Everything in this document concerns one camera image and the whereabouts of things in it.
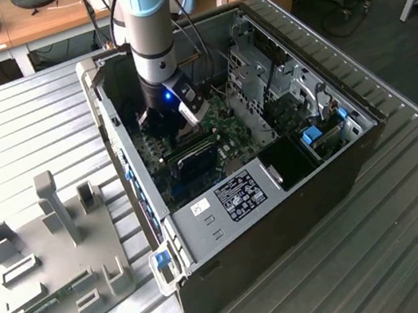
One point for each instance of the grey power supply unit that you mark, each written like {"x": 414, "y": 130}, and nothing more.
{"x": 203, "y": 238}

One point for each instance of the green motherboard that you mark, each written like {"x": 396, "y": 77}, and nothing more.
{"x": 235, "y": 135}

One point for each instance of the hard disk in blue carrier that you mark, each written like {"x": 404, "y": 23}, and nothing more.
{"x": 311, "y": 135}

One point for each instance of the wooden desk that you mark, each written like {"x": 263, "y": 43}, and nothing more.
{"x": 48, "y": 22}

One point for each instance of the CPU socket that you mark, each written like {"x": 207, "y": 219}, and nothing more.
{"x": 189, "y": 137}

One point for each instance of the grey parts rack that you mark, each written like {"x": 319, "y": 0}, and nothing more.
{"x": 48, "y": 257}

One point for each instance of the open black PC case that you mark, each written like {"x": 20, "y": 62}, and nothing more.
{"x": 273, "y": 267}

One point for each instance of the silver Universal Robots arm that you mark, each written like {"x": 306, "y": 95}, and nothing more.
{"x": 151, "y": 33}

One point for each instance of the green RAM stick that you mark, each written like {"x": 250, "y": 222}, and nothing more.
{"x": 191, "y": 148}
{"x": 44, "y": 304}

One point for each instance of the silver metal drive cage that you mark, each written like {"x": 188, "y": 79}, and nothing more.
{"x": 245, "y": 77}

